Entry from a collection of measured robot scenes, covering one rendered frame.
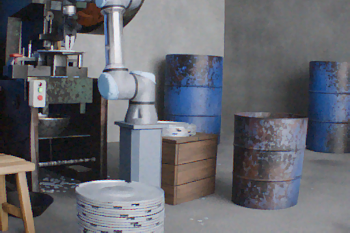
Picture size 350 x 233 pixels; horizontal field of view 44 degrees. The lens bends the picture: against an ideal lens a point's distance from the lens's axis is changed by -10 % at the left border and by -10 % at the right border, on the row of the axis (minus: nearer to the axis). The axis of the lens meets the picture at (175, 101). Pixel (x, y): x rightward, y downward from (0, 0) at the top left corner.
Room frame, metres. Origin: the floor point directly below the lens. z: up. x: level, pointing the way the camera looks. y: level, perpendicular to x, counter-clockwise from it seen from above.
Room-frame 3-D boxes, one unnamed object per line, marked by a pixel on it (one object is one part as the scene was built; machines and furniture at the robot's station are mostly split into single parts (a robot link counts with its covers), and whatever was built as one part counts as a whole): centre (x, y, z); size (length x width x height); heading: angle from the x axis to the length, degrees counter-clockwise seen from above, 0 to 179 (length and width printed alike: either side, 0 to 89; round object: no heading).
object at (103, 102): (2.93, 0.71, 0.45); 0.92 x 0.12 x 0.90; 48
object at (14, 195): (1.99, 0.70, 0.04); 0.30 x 0.30 x 0.07
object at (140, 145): (2.12, 0.15, 0.23); 0.19 x 0.19 x 0.45; 36
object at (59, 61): (2.52, 0.65, 0.72); 0.25 x 0.14 x 0.14; 48
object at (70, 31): (2.49, 0.61, 0.94); 0.09 x 0.08 x 0.12; 48
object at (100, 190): (1.45, 0.17, 0.29); 0.29 x 0.29 x 0.01
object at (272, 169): (2.44, -0.52, 0.24); 0.42 x 0.42 x 0.48
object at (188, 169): (2.59, 0.03, 0.18); 0.40 x 0.38 x 0.35; 52
